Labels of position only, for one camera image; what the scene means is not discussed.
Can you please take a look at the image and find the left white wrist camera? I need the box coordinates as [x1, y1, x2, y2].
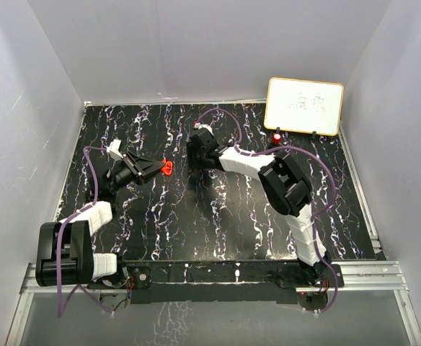
[106, 139, 123, 161]

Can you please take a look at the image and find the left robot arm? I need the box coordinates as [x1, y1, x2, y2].
[35, 151, 173, 288]

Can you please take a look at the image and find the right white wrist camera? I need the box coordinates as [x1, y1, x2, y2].
[193, 123, 213, 133]

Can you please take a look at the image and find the white board with frame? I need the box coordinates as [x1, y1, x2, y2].
[264, 77, 345, 136]

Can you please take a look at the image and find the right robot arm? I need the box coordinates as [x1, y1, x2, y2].
[187, 127, 330, 286]

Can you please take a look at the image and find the red emergency stop button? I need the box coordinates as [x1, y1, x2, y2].
[272, 133, 283, 144]

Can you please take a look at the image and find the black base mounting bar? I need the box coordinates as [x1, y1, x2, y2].
[123, 259, 308, 304]

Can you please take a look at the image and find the aluminium frame rail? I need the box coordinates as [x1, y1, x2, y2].
[6, 261, 421, 345]

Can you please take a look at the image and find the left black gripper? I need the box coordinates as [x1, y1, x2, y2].
[108, 151, 165, 193]

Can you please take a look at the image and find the red round disc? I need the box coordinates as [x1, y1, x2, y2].
[161, 159, 174, 176]

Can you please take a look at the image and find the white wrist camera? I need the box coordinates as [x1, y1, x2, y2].
[193, 123, 213, 133]
[106, 139, 123, 161]

